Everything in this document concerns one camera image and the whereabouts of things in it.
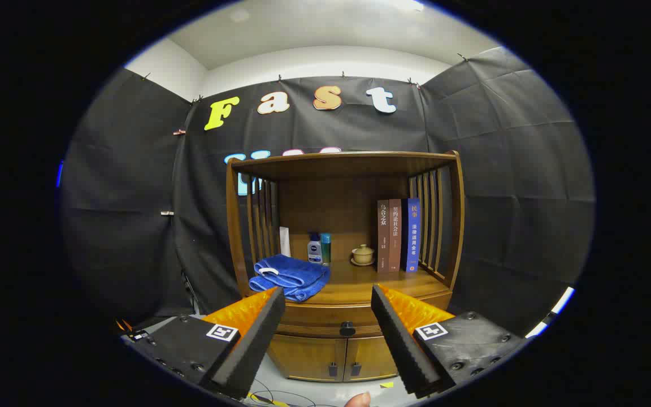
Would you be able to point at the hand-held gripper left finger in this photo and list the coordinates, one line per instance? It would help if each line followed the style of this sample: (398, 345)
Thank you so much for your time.
(257, 339)

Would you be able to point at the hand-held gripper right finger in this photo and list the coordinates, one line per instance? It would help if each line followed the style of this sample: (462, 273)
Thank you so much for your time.
(399, 345)

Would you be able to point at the wooden drawer with black knob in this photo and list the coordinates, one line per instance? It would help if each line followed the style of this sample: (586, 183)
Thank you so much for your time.
(325, 316)

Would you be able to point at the wooden cabinet door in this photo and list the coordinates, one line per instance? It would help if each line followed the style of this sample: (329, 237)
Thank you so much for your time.
(308, 356)
(373, 356)

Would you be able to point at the wooden countertop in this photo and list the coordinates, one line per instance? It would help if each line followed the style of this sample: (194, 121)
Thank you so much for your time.
(359, 282)

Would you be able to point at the wooden cabinet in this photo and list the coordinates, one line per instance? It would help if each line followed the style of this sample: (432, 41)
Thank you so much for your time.
(235, 226)

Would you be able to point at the folded blue towel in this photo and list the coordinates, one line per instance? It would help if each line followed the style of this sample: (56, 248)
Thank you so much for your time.
(291, 274)

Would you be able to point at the beige lidded tea cup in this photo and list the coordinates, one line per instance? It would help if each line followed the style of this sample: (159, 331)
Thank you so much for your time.
(363, 254)

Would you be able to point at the white tube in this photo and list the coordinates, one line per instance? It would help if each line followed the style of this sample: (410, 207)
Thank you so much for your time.
(285, 243)

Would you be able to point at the white bottle with blue cap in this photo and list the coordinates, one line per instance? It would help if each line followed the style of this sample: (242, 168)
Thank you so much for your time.
(315, 251)

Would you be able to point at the reddish brown book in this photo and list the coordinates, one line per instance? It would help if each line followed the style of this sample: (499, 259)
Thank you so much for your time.
(395, 237)

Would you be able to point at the blue book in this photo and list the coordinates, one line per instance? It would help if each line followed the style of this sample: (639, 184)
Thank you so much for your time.
(412, 237)

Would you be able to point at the dark brown book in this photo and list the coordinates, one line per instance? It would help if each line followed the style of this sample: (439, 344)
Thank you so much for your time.
(383, 237)

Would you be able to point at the teal bottle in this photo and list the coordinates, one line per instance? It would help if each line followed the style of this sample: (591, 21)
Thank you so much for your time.
(326, 249)

